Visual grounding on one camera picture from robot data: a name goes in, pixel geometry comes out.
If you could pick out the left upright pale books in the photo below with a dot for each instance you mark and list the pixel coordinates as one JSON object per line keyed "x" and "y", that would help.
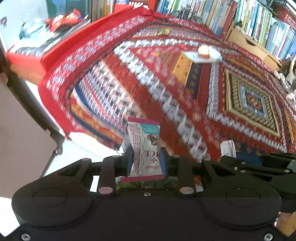
{"x": 100, "y": 8}

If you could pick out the clear glass mug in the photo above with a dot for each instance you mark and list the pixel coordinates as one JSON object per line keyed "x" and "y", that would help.
{"x": 30, "y": 27}

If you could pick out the red patterned tablecloth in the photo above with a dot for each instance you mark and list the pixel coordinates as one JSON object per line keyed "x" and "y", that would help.
{"x": 131, "y": 64}

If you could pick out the white pink snack wrapper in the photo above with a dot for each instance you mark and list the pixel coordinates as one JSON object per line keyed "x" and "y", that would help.
{"x": 144, "y": 137}

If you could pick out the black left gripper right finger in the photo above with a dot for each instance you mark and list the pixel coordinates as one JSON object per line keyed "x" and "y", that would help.
{"x": 181, "y": 168}

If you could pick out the wooden drawer box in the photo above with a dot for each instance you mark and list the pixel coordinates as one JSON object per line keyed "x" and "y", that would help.
{"x": 244, "y": 41}

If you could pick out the brown-haired doll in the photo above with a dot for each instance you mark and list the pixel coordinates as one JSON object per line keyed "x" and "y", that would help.
{"x": 286, "y": 75}

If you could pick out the flat magazine stack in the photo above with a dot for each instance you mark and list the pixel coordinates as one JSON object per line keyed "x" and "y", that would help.
{"x": 41, "y": 42}

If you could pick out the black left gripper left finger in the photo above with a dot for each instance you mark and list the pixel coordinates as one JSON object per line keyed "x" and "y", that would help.
{"x": 110, "y": 168}

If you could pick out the blue landscape book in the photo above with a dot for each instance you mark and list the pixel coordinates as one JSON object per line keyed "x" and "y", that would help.
{"x": 64, "y": 7}

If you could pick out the red snack bag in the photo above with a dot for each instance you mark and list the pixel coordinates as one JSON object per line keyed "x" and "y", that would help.
{"x": 64, "y": 21}

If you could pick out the miniature black bicycle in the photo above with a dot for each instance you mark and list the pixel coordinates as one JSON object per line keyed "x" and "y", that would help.
{"x": 183, "y": 14}

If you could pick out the white plastic bag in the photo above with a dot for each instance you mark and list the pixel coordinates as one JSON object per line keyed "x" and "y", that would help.
{"x": 215, "y": 56}

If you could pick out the row of upright books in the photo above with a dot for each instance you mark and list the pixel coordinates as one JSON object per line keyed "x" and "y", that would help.
{"x": 217, "y": 16}

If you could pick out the bread slice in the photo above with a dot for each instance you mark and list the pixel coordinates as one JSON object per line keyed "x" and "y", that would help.
{"x": 204, "y": 51}

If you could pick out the right row of books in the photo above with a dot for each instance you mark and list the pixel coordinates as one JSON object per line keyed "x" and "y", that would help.
{"x": 269, "y": 23}

